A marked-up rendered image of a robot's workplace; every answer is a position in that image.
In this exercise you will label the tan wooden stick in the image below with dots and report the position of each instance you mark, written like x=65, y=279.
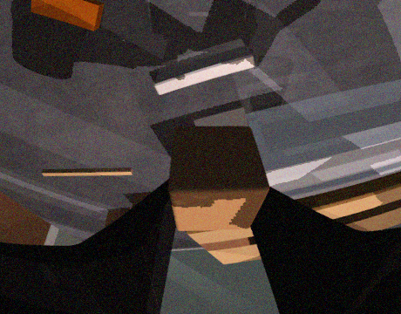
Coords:
x=88, y=171

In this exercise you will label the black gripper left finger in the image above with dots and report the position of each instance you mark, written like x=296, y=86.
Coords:
x=120, y=270

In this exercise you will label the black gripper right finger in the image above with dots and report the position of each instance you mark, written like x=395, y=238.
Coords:
x=316, y=265

